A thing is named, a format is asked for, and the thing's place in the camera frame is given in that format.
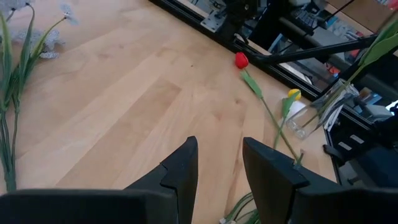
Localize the red tulip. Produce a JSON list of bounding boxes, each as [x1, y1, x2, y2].
[[234, 51, 304, 162]]

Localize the black corner mount with labels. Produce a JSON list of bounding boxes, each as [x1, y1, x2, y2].
[[322, 123, 398, 189]]

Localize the white flower bunch green stems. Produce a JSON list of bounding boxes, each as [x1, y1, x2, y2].
[[0, 0, 80, 192]]

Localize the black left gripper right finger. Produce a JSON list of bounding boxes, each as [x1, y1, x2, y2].
[[242, 136, 398, 224]]

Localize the black table edge frame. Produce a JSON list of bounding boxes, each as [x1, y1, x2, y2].
[[148, 0, 343, 187]]

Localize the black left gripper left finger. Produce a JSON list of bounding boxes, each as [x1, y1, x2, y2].
[[0, 136, 199, 224]]

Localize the clear glass vase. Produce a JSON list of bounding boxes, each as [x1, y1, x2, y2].
[[285, 78, 361, 140]]

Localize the grey metal bracket plate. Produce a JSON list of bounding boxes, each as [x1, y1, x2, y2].
[[200, 11, 227, 33]]

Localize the yellow tulip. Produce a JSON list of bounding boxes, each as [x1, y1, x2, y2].
[[272, 88, 302, 150]]

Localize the black diagonal frame strut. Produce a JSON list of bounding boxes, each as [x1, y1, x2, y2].
[[253, 35, 379, 65]]

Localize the black keyboard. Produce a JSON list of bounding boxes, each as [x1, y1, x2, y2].
[[290, 7, 320, 29]]

